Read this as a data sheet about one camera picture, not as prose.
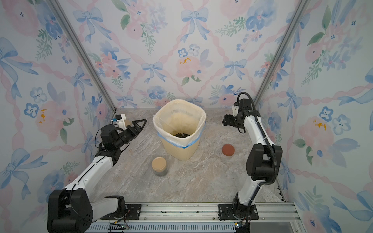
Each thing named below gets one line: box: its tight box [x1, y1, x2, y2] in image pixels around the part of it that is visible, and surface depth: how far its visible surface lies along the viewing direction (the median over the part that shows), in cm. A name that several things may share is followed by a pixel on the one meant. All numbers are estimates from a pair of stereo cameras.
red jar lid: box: [221, 143, 235, 157], surface depth 99 cm
